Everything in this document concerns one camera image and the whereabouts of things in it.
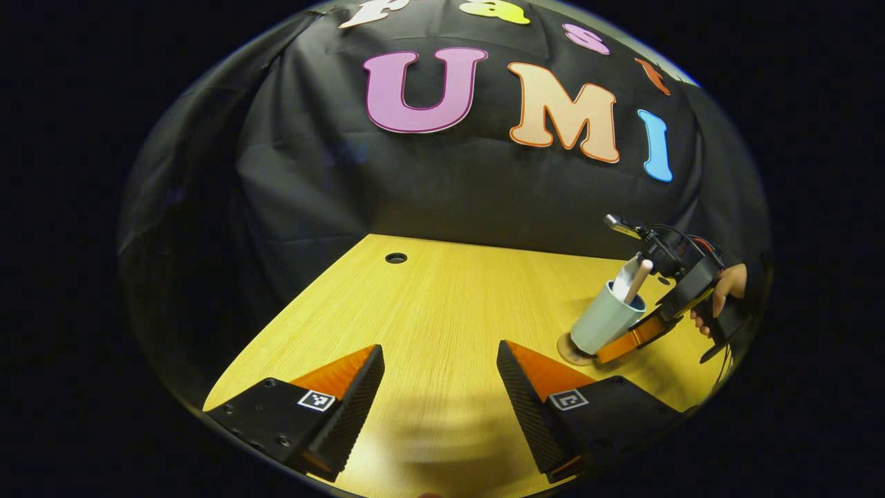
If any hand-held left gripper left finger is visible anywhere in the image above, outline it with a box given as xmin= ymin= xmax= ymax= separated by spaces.
xmin=204 ymin=344 xmax=385 ymax=483

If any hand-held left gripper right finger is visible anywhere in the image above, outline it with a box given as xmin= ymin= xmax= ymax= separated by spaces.
xmin=496 ymin=339 xmax=692 ymax=483

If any light blue cup wooden handle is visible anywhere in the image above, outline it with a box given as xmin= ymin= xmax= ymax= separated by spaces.
xmin=570 ymin=277 xmax=648 ymax=357

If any white toothpaste tube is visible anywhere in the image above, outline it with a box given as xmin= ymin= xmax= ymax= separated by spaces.
xmin=612 ymin=255 xmax=644 ymax=299

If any round brown cork coaster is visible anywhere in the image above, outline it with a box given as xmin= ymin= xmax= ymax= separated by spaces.
xmin=557 ymin=332 xmax=599 ymax=367

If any wooden desktop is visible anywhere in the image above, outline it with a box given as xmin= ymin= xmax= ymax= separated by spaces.
xmin=204 ymin=234 xmax=727 ymax=498

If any black backdrop cloth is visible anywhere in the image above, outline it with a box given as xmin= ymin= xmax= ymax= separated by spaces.
xmin=118 ymin=0 xmax=772 ymax=409

